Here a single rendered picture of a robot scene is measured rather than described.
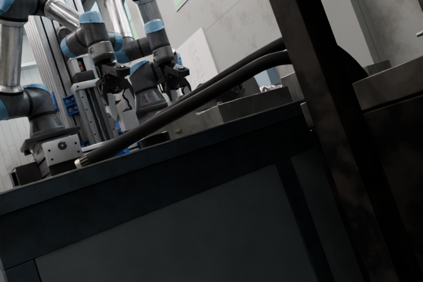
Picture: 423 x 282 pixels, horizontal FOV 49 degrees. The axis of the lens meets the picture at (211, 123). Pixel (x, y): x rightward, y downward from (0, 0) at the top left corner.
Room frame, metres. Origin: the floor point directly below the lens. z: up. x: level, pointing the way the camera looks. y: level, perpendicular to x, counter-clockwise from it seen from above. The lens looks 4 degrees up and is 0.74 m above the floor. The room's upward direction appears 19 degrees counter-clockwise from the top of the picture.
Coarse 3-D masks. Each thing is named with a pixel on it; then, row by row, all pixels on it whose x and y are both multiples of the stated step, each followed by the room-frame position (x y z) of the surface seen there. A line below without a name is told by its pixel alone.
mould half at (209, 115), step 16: (256, 96) 1.29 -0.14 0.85; (272, 96) 1.32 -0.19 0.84; (288, 96) 1.35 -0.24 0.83; (192, 112) 1.33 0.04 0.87; (208, 112) 1.26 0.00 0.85; (224, 112) 1.22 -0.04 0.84; (240, 112) 1.25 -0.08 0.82; (256, 112) 1.28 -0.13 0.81; (176, 128) 1.43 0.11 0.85; (192, 128) 1.35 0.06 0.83
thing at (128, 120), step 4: (124, 112) 1.43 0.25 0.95; (128, 112) 1.44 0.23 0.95; (132, 112) 1.45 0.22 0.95; (120, 116) 1.43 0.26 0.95; (124, 116) 1.43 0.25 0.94; (128, 116) 1.44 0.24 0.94; (132, 116) 1.45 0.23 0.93; (136, 116) 1.45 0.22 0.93; (120, 120) 1.44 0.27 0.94; (124, 120) 1.43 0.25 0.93; (128, 120) 1.44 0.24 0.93; (132, 120) 1.44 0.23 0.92; (136, 120) 1.45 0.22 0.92; (116, 124) 1.48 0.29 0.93; (120, 124) 1.45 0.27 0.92; (124, 124) 1.43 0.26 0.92; (128, 124) 1.43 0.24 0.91; (132, 124) 1.44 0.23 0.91; (136, 124) 1.45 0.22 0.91; (116, 128) 1.53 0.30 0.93; (120, 128) 1.47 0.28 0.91; (124, 128) 1.43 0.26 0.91; (128, 128) 1.44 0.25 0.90; (132, 128) 1.47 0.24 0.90
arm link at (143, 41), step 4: (140, 40) 1.79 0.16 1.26; (144, 40) 1.79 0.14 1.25; (140, 44) 1.79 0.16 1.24; (144, 44) 1.79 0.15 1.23; (148, 44) 1.79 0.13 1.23; (144, 48) 1.79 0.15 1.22; (148, 48) 1.79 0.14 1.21; (144, 52) 1.80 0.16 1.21; (148, 52) 1.80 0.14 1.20; (144, 56) 1.82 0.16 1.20
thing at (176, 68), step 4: (168, 64) 1.71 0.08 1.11; (172, 64) 1.71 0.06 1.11; (176, 64) 1.71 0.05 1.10; (168, 68) 1.69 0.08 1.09; (172, 68) 1.67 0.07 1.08; (176, 68) 1.66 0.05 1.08; (180, 68) 1.65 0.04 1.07; (184, 68) 1.64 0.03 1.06; (168, 72) 1.70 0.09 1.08; (172, 72) 1.67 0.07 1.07; (176, 72) 1.65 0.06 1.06; (180, 72) 1.63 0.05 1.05; (184, 72) 1.64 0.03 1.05; (188, 72) 1.65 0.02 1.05; (180, 76) 1.64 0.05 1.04; (184, 76) 1.65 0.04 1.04
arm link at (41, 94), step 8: (24, 88) 1.91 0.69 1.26; (32, 88) 1.91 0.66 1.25; (40, 88) 1.92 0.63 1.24; (32, 96) 1.88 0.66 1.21; (40, 96) 1.91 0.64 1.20; (48, 96) 1.95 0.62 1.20; (32, 104) 1.88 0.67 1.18; (40, 104) 1.91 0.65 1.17; (48, 104) 1.93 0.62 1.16; (32, 112) 1.90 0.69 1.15; (40, 112) 1.91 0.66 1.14
